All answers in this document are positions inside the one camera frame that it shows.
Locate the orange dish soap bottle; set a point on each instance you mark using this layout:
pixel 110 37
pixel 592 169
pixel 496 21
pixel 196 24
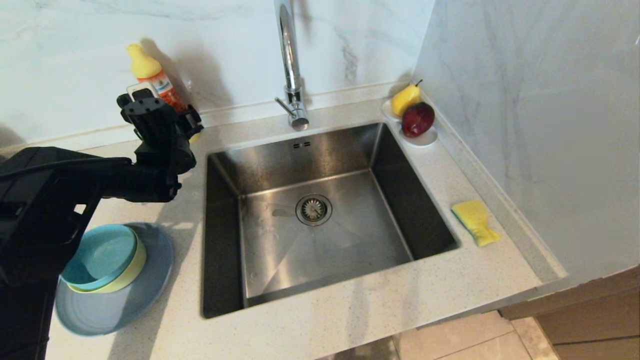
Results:
pixel 150 72

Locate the blue-grey plate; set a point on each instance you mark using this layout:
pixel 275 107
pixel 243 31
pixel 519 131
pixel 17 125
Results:
pixel 115 315

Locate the dark red apple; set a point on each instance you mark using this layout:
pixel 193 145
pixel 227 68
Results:
pixel 417 120

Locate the metal sink drain strainer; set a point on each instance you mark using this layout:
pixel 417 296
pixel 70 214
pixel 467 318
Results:
pixel 314 209

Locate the yellow pear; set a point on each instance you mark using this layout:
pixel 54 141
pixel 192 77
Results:
pixel 404 100

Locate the chrome kitchen faucet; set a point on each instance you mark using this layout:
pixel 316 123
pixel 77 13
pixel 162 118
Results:
pixel 292 75

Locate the beige wooden cabinet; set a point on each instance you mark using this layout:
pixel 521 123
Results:
pixel 590 315

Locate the white framed wrist camera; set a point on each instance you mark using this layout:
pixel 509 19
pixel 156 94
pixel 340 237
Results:
pixel 142 91

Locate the stainless steel sink basin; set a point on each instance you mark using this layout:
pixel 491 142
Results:
pixel 280 260

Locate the yellow-green bowl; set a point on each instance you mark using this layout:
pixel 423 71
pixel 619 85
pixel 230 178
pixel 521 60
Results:
pixel 134 270

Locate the teal bowl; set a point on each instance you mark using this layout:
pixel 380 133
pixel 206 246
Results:
pixel 100 255

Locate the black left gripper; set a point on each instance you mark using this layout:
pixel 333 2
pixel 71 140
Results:
pixel 150 120

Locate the yellow and green sponge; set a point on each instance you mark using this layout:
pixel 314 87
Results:
pixel 475 220

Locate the small white dish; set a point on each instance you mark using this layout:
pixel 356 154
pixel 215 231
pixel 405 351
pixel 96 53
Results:
pixel 387 111
pixel 425 140

